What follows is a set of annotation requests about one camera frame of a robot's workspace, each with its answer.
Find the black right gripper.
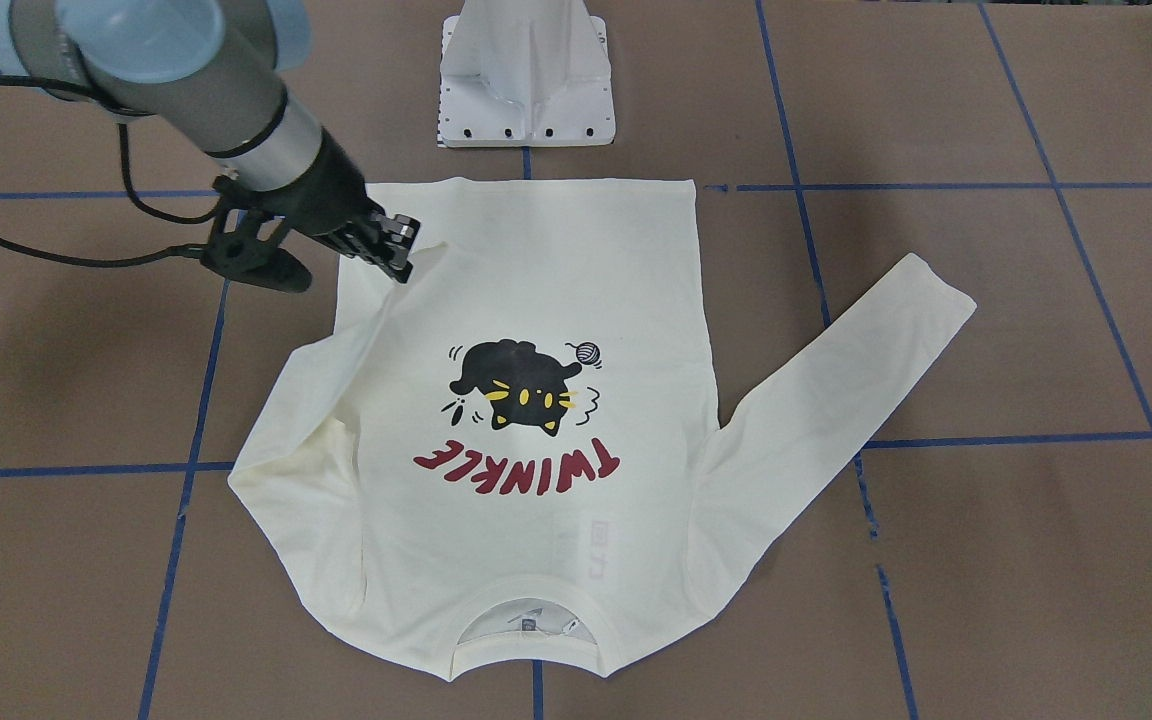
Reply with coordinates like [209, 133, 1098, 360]
[266, 129, 420, 285]

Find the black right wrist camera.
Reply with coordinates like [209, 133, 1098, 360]
[198, 199, 314, 293]

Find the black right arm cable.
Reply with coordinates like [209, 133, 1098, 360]
[0, 75, 237, 270]

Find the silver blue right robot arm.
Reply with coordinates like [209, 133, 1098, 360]
[0, 1, 420, 293]

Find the cream long-sleeve cat shirt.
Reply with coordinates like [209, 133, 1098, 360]
[228, 179, 975, 682]

